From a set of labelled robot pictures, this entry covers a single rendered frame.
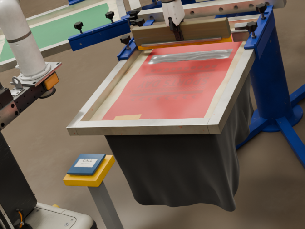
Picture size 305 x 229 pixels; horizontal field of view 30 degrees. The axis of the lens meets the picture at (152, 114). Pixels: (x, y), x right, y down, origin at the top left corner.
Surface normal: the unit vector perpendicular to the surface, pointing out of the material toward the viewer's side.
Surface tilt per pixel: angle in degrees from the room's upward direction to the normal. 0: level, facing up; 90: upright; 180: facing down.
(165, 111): 0
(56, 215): 0
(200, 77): 0
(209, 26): 90
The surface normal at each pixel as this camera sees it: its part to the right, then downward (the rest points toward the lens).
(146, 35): -0.36, 0.58
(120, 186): -0.29, -0.82
